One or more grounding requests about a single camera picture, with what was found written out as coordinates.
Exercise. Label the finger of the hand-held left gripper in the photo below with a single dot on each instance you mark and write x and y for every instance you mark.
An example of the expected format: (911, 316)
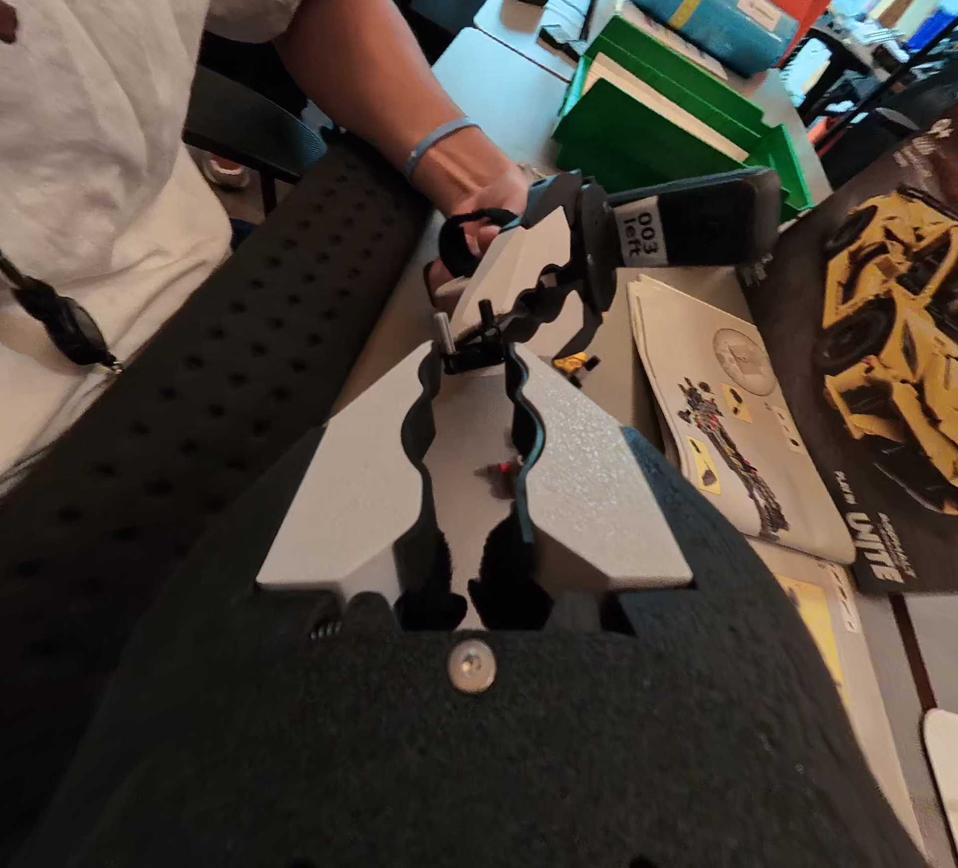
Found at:
(565, 322)
(516, 254)

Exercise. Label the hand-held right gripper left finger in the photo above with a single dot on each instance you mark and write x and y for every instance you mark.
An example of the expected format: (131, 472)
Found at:
(344, 509)

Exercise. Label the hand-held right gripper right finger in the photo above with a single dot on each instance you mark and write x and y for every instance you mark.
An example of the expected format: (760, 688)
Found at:
(606, 509)

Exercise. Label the black lego connector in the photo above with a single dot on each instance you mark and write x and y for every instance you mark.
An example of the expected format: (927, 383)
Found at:
(471, 358)

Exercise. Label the person's left forearm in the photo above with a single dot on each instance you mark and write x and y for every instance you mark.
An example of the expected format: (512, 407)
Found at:
(359, 60)

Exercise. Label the pile of yellow lego pieces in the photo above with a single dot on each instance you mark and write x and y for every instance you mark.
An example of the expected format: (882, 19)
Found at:
(572, 361)

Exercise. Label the lego instruction booklet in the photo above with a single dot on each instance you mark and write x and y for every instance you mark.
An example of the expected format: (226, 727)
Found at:
(673, 359)

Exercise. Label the lego set box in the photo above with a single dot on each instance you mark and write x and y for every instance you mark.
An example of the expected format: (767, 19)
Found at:
(823, 449)

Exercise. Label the person's left hand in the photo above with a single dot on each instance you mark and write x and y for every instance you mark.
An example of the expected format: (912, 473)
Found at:
(494, 191)

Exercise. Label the green plastic bin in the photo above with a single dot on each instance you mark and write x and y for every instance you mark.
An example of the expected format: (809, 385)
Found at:
(636, 135)

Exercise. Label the light blue wristband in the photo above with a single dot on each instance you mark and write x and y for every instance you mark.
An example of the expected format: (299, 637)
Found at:
(438, 138)

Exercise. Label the black dotted pad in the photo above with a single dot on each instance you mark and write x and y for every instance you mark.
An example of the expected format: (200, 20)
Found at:
(224, 359)

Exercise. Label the light blue roll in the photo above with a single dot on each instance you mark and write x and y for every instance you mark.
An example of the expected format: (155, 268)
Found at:
(711, 15)

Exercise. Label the black round disc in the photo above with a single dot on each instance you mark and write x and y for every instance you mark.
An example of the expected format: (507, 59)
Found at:
(67, 329)

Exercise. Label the white document stand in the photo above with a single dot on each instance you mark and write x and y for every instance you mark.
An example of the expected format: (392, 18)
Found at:
(944, 771)

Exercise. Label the black chair frame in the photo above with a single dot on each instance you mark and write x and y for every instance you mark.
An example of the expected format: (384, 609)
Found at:
(247, 120)

